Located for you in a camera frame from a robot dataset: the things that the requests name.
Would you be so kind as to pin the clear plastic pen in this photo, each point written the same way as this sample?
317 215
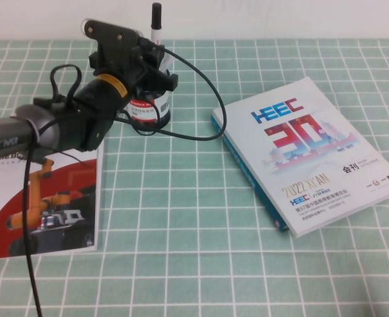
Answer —
167 62

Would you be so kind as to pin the white red robot brochure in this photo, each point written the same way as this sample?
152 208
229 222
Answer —
65 198

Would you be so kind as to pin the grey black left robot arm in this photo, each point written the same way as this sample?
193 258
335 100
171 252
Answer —
2 128

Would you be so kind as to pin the white marker with black cap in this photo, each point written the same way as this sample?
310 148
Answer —
156 20

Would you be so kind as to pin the black zip tie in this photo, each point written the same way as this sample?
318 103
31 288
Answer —
78 161

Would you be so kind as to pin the black mesh pen holder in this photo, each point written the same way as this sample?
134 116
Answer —
151 109

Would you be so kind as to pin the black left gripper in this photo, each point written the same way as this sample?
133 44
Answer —
118 59

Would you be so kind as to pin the white HEEC catalogue book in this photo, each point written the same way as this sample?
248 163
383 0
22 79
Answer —
313 165

